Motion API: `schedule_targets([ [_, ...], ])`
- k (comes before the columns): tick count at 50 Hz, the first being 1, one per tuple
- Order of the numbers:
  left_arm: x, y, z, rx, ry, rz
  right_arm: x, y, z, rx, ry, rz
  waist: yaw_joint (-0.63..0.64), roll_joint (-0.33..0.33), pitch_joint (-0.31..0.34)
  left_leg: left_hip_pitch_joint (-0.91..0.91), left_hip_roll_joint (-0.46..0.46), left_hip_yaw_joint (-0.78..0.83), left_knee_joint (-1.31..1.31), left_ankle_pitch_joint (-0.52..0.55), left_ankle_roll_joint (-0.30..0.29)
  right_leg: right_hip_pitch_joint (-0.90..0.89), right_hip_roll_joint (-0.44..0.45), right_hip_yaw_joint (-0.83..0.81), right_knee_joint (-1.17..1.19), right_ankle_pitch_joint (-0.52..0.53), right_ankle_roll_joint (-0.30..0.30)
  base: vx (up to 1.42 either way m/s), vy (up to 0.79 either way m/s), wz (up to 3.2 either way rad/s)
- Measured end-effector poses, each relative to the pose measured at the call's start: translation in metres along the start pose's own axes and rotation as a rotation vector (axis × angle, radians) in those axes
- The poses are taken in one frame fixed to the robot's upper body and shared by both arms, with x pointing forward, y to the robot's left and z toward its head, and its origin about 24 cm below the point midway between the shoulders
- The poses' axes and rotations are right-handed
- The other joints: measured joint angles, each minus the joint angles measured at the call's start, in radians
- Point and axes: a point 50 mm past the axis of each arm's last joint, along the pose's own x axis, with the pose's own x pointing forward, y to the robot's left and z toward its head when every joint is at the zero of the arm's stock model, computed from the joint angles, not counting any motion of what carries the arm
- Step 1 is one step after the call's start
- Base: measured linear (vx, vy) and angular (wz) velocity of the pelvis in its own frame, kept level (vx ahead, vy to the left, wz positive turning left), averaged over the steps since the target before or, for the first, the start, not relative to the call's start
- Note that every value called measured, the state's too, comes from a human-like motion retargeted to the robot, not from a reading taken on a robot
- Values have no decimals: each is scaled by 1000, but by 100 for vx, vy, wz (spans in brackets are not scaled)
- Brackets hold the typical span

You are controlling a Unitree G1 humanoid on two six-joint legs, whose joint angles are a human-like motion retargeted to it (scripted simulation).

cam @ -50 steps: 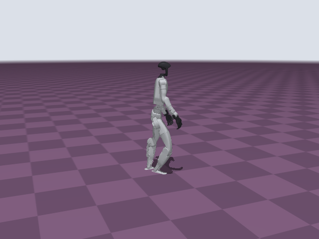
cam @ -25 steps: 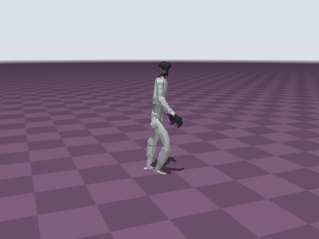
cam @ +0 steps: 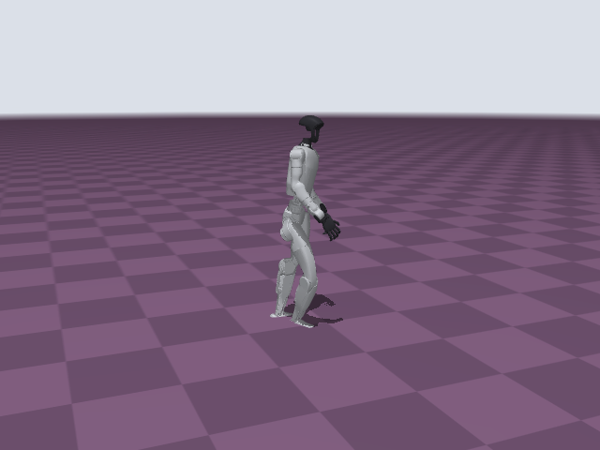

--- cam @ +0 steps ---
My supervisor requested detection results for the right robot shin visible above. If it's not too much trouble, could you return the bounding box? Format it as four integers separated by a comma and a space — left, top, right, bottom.
292, 276, 318, 322

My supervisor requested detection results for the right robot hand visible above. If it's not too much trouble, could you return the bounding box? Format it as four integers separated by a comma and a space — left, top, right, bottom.
314, 210, 340, 241

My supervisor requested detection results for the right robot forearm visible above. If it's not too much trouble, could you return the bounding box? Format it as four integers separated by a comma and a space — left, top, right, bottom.
293, 183, 324, 220

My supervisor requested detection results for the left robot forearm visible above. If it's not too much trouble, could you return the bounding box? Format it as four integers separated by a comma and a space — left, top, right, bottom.
310, 188, 326, 210

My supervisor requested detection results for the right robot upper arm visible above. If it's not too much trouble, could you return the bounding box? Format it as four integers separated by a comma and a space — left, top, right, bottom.
290, 149, 306, 194

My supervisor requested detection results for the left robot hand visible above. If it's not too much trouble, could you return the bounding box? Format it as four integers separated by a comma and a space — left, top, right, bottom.
320, 203, 332, 234

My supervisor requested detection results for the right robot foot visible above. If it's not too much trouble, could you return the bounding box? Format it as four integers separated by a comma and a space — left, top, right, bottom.
295, 319, 314, 328

